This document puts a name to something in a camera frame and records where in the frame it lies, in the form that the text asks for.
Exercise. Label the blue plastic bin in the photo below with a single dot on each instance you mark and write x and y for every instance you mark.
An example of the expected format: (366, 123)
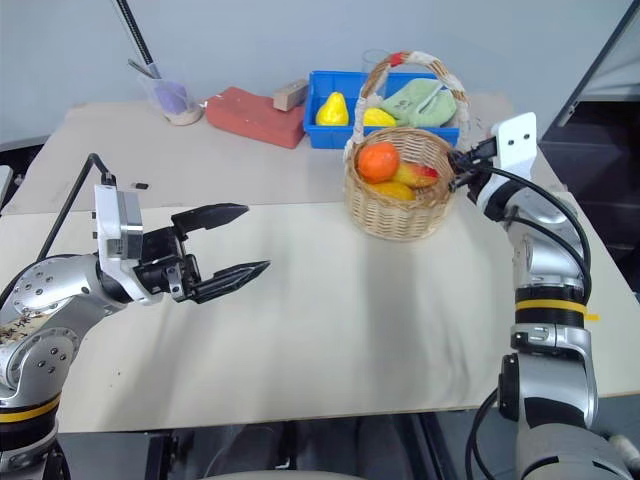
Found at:
(325, 135)

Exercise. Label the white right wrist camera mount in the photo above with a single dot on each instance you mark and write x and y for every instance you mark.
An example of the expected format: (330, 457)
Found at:
(517, 142)

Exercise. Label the small black clip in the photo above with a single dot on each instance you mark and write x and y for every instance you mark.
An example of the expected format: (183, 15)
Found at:
(139, 186)

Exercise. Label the purple object in cup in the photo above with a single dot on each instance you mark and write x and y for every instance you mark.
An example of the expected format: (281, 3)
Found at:
(170, 97)

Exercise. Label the red brick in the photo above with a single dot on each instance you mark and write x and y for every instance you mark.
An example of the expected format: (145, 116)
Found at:
(255, 117)

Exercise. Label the clear plastic measuring cup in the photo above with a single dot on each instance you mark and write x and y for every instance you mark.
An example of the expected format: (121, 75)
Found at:
(175, 112)

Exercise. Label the small wooden block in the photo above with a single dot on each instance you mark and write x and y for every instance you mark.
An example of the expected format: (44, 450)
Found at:
(290, 95)

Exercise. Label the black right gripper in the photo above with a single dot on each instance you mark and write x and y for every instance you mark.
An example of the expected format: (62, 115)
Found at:
(480, 155)

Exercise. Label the yellow orange fruit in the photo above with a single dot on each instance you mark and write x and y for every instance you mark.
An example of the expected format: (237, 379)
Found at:
(392, 191)

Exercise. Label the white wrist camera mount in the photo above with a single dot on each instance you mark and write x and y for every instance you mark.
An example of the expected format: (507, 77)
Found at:
(112, 220)
(517, 142)

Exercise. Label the cream table cloth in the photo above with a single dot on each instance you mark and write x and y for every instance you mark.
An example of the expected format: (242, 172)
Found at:
(300, 310)

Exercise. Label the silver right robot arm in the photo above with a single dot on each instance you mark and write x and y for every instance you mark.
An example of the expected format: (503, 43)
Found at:
(547, 250)

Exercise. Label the yellow pear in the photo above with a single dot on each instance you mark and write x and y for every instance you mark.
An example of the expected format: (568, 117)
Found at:
(332, 112)
(380, 118)

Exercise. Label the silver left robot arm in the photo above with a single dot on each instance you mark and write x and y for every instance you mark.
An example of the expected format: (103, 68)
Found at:
(45, 295)

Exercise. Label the dark grey cabinet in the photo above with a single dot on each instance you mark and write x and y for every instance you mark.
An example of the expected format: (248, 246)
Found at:
(595, 150)

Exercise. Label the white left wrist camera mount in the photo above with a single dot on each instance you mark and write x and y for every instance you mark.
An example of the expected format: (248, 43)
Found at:
(112, 220)

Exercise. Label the red and yellow mango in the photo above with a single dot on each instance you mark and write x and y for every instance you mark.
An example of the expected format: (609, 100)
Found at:
(417, 175)

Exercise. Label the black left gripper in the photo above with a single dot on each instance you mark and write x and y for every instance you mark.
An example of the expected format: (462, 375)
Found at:
(160, 260)

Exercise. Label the green cloth pouch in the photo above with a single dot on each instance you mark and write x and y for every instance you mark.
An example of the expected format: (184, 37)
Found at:
(420, 105)

